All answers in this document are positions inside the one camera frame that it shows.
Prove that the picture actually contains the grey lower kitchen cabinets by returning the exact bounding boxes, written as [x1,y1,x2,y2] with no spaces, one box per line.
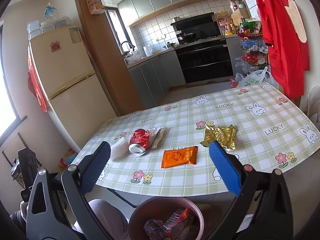
[128,49,186,109]

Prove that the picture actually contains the black range hood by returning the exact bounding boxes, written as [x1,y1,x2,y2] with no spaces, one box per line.
[171,12,221,41]

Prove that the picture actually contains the white electric kettle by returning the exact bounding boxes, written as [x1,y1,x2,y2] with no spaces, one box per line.
[143,44,153,57]

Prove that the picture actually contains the black kitchen faucet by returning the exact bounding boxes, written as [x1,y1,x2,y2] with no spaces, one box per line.
[120,41,136,57]

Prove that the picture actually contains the steel cooking pot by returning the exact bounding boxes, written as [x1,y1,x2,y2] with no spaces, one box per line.
[165,42,175,49]

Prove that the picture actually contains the orange snack packet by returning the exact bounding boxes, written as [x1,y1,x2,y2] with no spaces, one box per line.
[161,146,198,168]

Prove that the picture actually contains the brown round trash bin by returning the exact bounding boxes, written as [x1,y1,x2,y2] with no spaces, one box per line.
[129,197,204,240]

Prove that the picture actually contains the red clear plastic package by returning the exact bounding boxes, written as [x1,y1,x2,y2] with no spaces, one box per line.
[163,207,193,239]

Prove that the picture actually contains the black wok on stove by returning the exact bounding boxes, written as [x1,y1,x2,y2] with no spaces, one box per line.
[177,33,196,44]

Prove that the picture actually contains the white tissue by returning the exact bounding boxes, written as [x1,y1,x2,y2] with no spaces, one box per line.
[110,138,129,161]

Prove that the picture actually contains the red hanging apron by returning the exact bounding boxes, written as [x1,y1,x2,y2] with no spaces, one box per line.
[256,0,310,99]

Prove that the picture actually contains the person's knee grey trousers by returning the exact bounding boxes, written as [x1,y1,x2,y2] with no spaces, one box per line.
[88,199,130,239]

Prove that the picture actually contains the red bag on refrigerator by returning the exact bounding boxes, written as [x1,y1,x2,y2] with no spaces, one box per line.
[27,45,47,113]

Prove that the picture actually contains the white plastic shopping bag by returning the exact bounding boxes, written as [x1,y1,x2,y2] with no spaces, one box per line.
[237,67,279,89]

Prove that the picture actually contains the crushed red soda can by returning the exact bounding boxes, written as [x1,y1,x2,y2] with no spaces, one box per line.
[128,128,150,157]

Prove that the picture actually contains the paper bag on doorframe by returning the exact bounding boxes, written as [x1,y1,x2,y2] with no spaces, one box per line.
[86,0,106,15]

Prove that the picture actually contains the wire snack storage rack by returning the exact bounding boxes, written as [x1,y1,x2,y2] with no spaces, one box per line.
[238,17,268,73]

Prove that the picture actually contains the beige two-door refrigerator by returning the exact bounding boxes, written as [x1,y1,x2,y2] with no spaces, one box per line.
[29,26,117,152]

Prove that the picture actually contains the black oven range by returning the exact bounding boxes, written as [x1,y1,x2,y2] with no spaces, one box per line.
[175,38,233,84]

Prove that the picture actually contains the green plaid bunny tablecloth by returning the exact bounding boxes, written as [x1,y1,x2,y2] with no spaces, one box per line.
[74,83,319,197]

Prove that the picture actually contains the gold foil wrapper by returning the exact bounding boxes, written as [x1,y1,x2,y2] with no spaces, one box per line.
[200,125,237,151]

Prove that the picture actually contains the cream striped wrapper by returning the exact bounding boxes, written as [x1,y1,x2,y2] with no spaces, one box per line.
[149,126,166,149]

